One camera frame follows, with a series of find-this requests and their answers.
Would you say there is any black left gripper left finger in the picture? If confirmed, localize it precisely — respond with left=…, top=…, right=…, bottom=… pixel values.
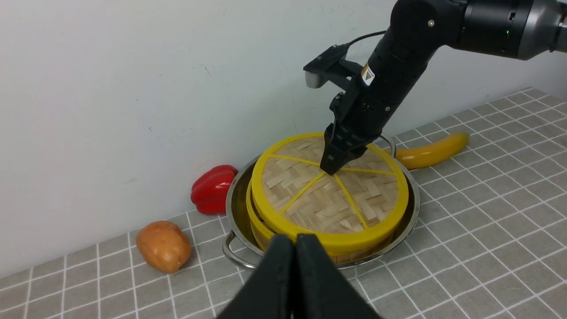
left=218, top=235, right=295, bottom=319

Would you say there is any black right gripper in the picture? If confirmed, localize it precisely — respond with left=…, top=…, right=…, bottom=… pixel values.
left=320, top=71, right=399, bottom=175

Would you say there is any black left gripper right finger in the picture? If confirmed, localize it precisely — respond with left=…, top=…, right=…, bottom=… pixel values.
left=295, top=234, right=381, bottom=319

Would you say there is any yellow bamboo steamer lid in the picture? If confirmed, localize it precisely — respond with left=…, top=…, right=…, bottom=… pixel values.
left=251, top=132, right=410, bottom=257

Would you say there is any yellow bamboo steamer basket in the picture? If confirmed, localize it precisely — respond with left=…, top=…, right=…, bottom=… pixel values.
left=246, top=185, right=394, bottom=265

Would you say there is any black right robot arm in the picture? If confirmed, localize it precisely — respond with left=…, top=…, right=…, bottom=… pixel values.
left=304, top=0, right=566, bottom=175

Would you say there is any stainless steel pot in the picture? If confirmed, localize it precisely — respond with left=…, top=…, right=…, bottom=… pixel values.
left=222, top=133, right=421, bottom=271

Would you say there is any yellow banana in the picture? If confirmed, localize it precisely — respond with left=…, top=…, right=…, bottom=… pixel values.
left=395, top=132, right=470, bottom=170

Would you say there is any brown potato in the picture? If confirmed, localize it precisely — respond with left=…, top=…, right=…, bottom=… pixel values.
left=136, top=221, right=192, bottom=274

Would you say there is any red bell pepper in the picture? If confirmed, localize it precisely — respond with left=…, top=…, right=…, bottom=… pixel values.
left=190, top=165, right=238, bottom=215

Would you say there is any grey checkered tablecloth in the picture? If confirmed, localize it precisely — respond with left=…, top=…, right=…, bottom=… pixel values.
left=0, top=88, right=567, bottom=319

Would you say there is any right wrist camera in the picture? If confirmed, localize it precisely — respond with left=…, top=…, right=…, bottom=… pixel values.
left=303, top=43, right=362, bottom=91

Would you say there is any black camera cable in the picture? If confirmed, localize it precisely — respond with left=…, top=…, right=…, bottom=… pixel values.
left=334, top=30, right=387, bottom=48

